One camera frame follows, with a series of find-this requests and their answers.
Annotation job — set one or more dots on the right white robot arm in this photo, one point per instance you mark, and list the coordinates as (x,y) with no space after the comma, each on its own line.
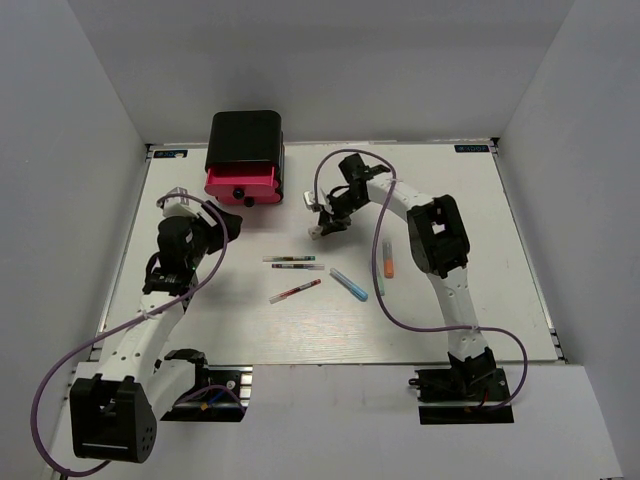
(439,247)

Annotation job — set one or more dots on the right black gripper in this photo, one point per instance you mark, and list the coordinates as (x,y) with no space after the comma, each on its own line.
(333,223)

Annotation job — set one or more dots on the orange highlighter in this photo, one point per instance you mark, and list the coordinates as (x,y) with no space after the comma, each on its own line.
(388,259)

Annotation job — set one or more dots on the left blue table label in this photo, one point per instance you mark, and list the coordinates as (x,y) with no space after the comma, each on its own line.
(170,154)

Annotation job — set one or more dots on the white eraser box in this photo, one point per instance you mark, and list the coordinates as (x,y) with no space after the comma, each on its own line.
(316,232)

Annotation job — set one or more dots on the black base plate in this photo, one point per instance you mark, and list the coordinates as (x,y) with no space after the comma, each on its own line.
(442,402)
(221,395)

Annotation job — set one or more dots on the pink top drawer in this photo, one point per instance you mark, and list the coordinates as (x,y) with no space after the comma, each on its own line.
(226,182)

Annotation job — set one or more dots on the right blue table label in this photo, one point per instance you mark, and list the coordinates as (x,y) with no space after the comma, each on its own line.
(471,148)

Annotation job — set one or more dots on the black drawer cabinet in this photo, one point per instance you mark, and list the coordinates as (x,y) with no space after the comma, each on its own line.
(247,136)

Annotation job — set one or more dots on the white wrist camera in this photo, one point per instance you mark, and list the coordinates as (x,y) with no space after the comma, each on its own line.
(176,204)
(312,203)

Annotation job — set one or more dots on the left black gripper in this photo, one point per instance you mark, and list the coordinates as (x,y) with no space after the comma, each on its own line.
(203,224)

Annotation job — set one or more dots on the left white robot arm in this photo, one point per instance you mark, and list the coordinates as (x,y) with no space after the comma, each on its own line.
(114,413)

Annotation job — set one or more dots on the red gel pen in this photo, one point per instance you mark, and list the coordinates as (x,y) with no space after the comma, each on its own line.
(286,294)

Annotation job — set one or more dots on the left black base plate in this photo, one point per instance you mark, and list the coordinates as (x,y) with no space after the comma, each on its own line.
(221,395)

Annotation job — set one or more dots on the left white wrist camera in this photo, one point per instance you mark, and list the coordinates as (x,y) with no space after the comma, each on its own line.
(176,204)

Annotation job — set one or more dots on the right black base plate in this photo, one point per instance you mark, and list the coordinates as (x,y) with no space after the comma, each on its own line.
(442,402)

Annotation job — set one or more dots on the blue table label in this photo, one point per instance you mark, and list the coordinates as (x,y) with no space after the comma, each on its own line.
(471,148)
(170,154)

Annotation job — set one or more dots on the blue highlighter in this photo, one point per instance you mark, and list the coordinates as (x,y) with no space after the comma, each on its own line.
(352,287)

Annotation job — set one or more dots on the purple gel pen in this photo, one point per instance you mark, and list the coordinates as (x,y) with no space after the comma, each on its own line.
(298,266)

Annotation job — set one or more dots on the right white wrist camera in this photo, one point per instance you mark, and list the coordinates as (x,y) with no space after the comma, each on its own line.
(312,203)

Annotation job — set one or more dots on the green highlighter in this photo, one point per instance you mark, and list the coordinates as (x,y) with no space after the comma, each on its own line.
(379,278)

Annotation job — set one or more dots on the green gel pen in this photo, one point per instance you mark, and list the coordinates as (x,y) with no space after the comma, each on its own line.
(293,258)

